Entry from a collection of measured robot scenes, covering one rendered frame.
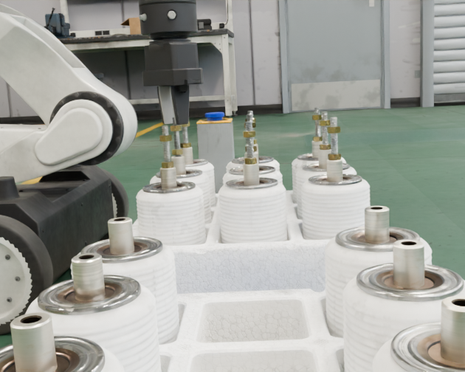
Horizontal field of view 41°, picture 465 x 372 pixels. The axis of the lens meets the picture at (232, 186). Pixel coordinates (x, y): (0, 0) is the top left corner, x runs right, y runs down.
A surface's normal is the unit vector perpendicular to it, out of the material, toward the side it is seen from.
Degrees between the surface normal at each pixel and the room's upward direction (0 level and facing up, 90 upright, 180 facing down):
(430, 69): 90
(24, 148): 101
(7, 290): 90
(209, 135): 90
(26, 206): 45
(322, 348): 0
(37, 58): 90
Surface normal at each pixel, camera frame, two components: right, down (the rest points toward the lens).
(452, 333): -0.77, 0.15
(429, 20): -0.08, 0.18
